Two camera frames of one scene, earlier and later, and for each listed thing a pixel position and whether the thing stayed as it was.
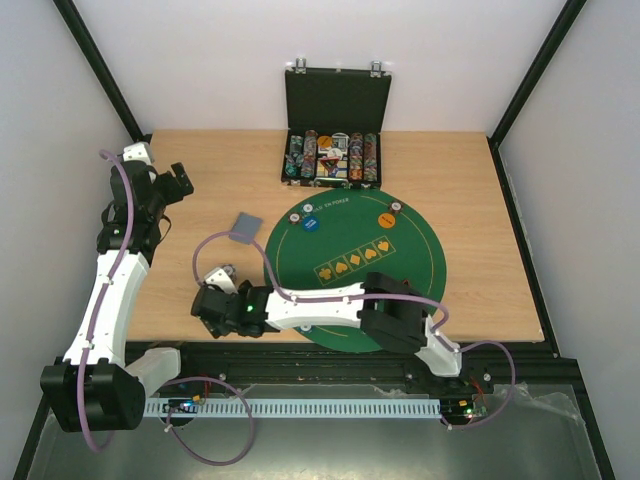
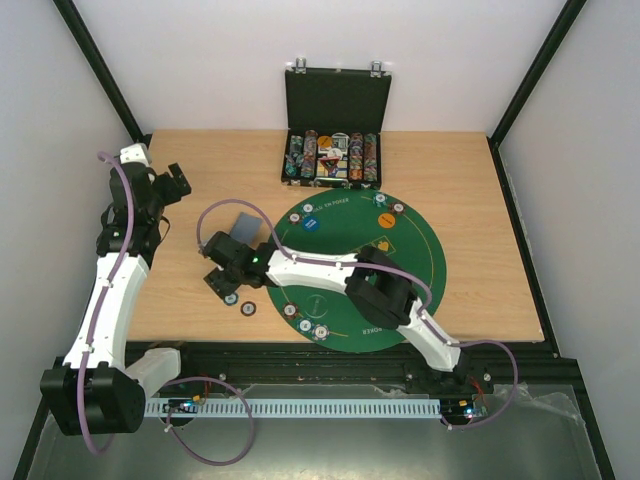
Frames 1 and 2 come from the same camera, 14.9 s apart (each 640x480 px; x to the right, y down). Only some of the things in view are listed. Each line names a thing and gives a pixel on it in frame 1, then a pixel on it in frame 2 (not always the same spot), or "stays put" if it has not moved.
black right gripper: [203, 306] -> [220, 282]
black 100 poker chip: [294, 218] stays put
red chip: [396, 206] stays put
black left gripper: [176, 193] stays put
